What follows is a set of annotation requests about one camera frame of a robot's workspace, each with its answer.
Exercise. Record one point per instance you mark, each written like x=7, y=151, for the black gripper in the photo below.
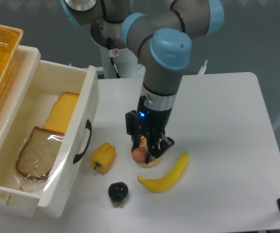
x=150, y=124

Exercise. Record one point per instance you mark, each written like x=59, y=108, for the brown egg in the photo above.
x=139, y=155

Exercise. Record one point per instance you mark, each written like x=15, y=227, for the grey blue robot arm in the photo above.
x=163, y=44

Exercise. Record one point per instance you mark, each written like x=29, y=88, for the white plastic drawer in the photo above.
x=49, y=81

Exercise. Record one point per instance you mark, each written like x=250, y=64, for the white drawer cabinet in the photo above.
x=19, y=75

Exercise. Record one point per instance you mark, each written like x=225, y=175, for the yellow banana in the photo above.
x=170, y=179

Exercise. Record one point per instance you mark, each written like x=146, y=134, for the yellow bell pepper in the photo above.
x=103, y=157

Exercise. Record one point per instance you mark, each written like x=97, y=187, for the dark purple mangosteen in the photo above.
x=117, y=193

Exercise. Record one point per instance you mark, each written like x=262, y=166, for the orange cake slice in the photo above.
x=61, y=113

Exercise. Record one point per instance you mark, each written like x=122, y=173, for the brown bread slice in wrap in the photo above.
x=38, y=155

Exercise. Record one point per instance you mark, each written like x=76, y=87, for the black drawer handle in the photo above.
x=85, y=144

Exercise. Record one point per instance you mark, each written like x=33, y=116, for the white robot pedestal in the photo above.
x=117, y=60

